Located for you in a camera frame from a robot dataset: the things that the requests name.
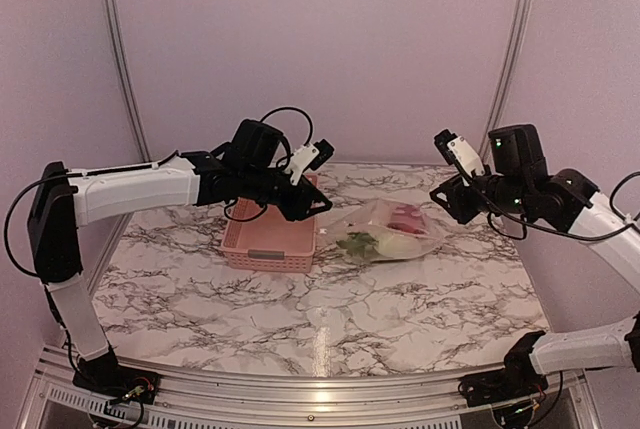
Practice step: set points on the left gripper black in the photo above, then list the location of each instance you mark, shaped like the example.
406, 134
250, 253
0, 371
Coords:
297, 208

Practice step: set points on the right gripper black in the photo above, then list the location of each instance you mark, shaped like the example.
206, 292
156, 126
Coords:
459, 208

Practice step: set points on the clear zip top bag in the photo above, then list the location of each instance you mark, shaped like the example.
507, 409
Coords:
372, 217

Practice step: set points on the red pepper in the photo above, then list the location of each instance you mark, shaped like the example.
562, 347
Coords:
408, 219

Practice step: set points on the white cabbage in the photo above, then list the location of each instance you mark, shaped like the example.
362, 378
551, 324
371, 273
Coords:
379, 247

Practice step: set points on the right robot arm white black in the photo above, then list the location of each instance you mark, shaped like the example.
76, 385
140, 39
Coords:
570, 206

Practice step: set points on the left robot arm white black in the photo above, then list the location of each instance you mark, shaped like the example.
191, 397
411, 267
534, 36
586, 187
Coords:
67, 200

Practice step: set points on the pink plastic basket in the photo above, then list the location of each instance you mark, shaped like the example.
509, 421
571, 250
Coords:
269, 243

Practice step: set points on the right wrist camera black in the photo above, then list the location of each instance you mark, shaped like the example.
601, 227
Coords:
516, 152

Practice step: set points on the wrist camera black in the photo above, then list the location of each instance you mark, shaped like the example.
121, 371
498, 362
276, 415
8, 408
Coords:
257, 145
516, 152

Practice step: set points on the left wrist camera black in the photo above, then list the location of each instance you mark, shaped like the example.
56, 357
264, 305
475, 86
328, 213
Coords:
257, 145

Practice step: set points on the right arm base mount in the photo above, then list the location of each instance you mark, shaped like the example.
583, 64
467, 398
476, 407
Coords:
516, 379

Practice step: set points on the aluminium front rail frame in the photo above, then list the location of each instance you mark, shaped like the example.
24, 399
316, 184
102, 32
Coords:
193, 398

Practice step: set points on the right aluminium corner post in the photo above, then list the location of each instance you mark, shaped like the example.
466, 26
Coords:
515, 41

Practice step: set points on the aluminium corner post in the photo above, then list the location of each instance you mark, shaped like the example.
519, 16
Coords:
515, 41
124, 78

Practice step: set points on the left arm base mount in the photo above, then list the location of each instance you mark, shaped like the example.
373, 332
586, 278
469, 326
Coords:
106, 376

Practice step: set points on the left aluminium corner post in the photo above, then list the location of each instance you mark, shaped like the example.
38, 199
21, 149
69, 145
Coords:
124, 78

